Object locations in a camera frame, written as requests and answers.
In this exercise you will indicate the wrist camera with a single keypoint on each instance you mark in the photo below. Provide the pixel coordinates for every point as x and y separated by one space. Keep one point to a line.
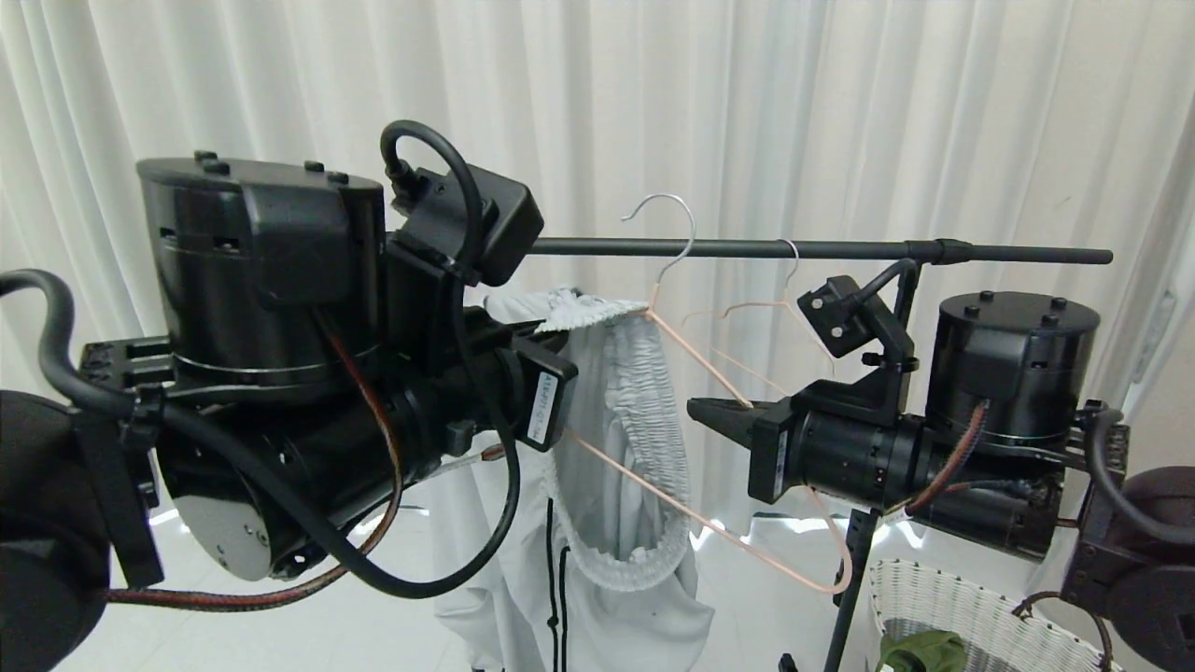
485 224
840 317

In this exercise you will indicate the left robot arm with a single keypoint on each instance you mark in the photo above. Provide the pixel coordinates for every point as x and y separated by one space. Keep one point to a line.
261 280

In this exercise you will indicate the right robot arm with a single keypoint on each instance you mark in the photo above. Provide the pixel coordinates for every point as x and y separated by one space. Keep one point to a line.
1018 364

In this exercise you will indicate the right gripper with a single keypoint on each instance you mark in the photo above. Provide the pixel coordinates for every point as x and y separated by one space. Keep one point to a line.
840 453

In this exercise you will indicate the pale grey shorts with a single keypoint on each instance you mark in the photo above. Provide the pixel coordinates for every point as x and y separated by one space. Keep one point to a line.
644 392

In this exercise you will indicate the white laundry basket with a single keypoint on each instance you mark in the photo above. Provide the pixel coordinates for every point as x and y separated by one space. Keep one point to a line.
962 607

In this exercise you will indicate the black clothes rack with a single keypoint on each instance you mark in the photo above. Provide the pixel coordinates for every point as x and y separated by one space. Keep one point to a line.
747 248

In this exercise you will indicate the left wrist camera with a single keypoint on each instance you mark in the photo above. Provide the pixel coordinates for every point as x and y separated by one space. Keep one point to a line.
485 224

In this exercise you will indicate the white curtain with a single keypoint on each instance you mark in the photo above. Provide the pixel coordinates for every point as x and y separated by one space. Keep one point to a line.
747 93

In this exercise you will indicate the green garment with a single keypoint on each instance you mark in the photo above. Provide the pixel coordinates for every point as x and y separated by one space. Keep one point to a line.
924 653

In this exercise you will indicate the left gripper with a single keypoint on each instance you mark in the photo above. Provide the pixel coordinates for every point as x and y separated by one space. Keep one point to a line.
308 467

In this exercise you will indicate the pink clothes hanger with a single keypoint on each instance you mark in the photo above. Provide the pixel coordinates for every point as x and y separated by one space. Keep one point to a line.
700 361
794 280

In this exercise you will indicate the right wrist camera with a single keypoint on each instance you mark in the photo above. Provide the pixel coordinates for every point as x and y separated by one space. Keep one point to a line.
840 317

